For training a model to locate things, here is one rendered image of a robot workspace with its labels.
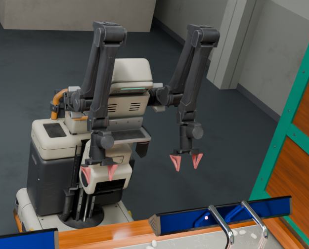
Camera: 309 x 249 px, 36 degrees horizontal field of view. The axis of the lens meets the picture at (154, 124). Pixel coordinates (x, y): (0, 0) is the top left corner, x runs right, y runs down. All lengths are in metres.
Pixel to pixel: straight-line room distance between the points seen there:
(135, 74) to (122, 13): 4.48
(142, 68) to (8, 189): 1.67
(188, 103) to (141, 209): 1.52
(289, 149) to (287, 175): 0.12
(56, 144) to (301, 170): 1.23
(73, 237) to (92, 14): 4.66
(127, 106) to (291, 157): 0.79
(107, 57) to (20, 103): 2.78
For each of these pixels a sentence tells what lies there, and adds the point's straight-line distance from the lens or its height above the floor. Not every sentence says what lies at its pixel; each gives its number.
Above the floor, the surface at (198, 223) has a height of 1.07.
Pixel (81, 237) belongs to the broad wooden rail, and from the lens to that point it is 2.08.
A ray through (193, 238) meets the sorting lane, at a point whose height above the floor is 0.74.
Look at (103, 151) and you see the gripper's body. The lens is 1.96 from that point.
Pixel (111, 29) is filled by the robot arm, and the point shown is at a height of 1.62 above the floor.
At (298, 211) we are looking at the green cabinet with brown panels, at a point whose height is 0.94.
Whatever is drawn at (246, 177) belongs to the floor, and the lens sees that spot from 4.15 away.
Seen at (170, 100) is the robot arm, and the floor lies 1.24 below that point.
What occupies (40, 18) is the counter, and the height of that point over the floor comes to 0.16.
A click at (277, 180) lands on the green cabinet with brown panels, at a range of 2.38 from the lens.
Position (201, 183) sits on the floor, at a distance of 3.89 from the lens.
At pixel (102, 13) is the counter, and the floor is 0.25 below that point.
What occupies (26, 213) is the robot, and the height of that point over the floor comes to 0.26.
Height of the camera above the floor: 2.20
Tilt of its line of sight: 29 degrees down
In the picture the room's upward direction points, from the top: 13 degrees clockwise
